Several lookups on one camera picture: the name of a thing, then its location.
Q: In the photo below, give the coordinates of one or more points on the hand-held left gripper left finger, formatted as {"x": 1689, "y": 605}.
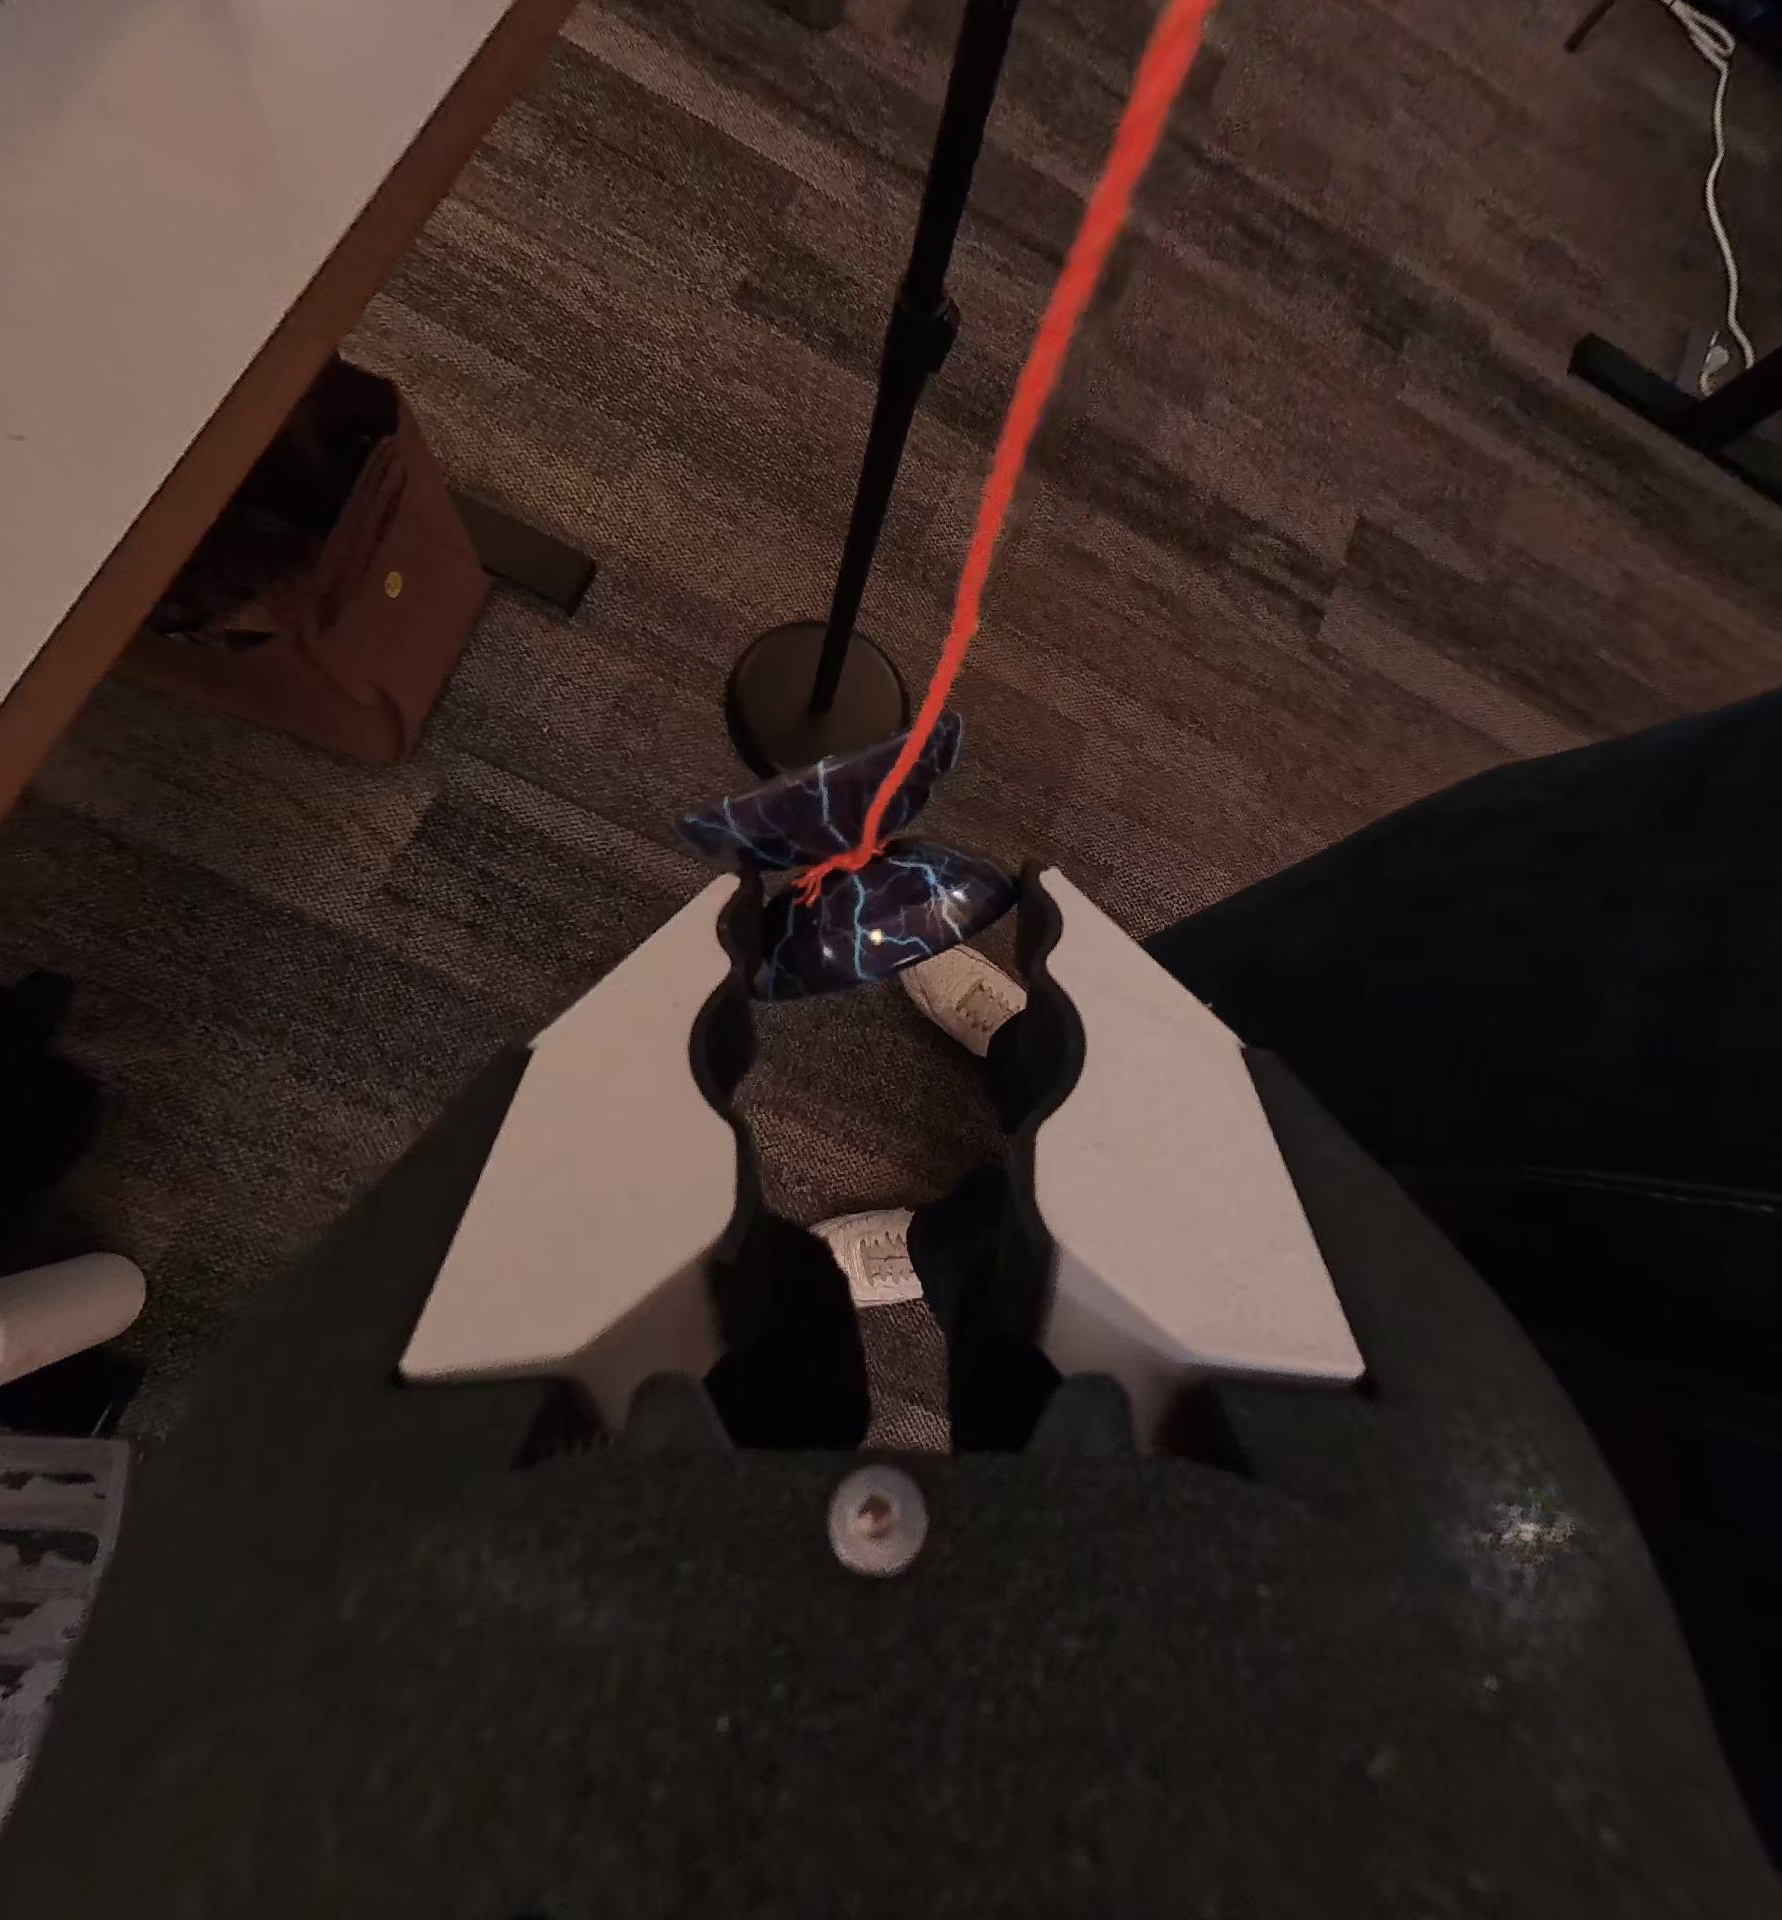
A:
{"x": 606, "y": 1141}

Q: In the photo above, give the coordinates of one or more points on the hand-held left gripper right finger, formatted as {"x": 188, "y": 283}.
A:
{"x": 1176, "y": 1154}

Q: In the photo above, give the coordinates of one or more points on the dark blue lightning yo-yo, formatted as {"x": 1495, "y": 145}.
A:
{"x": 860, "y": 885}

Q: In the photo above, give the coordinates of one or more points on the white desk with wooden edge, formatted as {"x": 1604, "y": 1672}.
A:
{"x": 110, "y": 300}

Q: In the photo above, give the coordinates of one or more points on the white sneaker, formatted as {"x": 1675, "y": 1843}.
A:
{"x": 967, "y": 999}

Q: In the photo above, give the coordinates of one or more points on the person's leg in dark pants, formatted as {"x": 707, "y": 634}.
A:
{"x": 1580, "y": 1124}

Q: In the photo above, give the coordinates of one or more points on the black flat foot plate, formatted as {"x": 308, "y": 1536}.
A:
{"x": 530, "y": 555}

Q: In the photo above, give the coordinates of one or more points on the brown bag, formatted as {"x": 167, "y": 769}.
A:
{"x": 336, "y": 601}

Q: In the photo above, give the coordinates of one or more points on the white roll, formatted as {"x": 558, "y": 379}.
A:
{"x": 20, "y": 1328}

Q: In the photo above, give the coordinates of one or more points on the black and white patterned cloth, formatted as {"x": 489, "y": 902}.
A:
{"x": 7, "y": 1620}

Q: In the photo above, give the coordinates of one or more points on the black stand with round base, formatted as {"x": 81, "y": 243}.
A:
{"x": 907, "y": 375}

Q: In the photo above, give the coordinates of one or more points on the black table leg frame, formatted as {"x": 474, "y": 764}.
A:
{"x": 1717, "y": 404}

